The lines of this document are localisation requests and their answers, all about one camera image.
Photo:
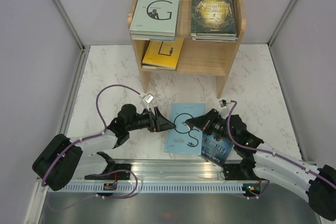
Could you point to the purple Robinson Crusoe book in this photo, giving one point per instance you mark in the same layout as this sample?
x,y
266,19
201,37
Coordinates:
x,y
215,38

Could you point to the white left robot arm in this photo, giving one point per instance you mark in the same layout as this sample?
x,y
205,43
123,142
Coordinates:
x,y
64,158

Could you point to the white slotted cable duct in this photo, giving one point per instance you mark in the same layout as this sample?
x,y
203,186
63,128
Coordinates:
x,y
128,187

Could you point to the light blue paperback book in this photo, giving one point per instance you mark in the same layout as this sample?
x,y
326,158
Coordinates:
x,y
184,139

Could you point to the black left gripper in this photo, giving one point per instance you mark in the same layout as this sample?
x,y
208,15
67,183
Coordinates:
x,y
157,123

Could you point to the black Moon and Sixpence book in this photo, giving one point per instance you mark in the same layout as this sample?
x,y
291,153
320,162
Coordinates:
x,y
158,68

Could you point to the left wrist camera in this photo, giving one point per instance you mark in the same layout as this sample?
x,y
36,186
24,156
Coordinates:
x,y
146,99

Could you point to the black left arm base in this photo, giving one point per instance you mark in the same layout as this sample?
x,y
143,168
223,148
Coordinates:
x,y
114,173

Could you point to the left aluminium frame post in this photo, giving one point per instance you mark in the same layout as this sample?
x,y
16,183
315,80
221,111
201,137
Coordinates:
x,y
63,14

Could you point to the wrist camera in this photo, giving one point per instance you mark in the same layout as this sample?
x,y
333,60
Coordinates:
x,y
224,105
146,99

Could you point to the yellow paperback book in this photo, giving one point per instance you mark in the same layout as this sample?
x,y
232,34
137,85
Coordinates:
x,y
163,53

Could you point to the blue 20000 Leagues book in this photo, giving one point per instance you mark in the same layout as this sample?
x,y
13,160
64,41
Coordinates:
x,y
152,37

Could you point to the pale green Gatsby book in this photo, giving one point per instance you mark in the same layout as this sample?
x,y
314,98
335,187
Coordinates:
x,y
155,17

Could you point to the aluminium frame post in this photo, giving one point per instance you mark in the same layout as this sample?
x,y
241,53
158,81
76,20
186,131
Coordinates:
x,y
63,14
284,17

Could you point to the green Alice Wonderland book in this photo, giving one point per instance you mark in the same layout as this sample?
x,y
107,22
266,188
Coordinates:
x,y
213,18

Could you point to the right aluminium frame post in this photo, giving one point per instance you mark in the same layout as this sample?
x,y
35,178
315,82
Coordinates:
x,y
284,17

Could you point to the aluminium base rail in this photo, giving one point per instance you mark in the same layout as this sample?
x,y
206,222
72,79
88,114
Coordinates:
x,y
142,169

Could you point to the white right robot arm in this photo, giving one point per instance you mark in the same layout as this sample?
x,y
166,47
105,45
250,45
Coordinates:
x,y
314,184

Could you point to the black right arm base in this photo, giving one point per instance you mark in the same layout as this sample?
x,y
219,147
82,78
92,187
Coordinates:
x,y
239,172

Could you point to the dark Wuthering Heights book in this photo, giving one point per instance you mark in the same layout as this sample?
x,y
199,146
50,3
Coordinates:
x,y
215,150

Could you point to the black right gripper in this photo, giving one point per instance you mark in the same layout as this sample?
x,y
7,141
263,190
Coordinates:
x,y
201,121

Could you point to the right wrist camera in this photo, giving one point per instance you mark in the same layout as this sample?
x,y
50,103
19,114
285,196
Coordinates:
x,y
224,105

